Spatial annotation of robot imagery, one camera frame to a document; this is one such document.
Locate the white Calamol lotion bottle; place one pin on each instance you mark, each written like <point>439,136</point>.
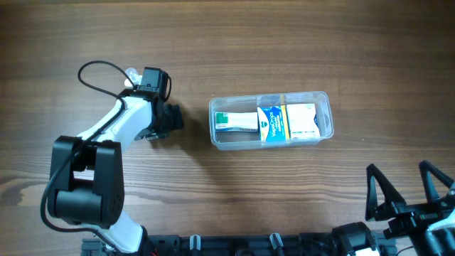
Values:
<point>134,78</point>

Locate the blue VapoDrops box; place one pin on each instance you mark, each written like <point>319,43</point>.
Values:
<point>273,123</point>

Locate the clear plastic container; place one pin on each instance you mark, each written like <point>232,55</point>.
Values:
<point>251,140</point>

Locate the white medicine box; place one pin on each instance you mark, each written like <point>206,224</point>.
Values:
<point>302,121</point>

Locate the green Zam-Buk tin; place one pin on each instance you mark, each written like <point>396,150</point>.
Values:
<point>156,135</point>

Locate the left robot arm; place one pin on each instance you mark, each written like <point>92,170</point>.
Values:
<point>85,192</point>

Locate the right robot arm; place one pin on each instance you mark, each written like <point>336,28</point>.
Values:
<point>430,225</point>

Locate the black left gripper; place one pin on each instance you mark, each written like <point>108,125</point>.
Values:
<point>174,117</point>

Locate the white green Panadol box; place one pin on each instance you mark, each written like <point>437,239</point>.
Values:
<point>236,122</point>

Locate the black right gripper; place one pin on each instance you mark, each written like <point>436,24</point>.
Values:
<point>411,215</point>

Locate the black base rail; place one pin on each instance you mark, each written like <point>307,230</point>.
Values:
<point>301,244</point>

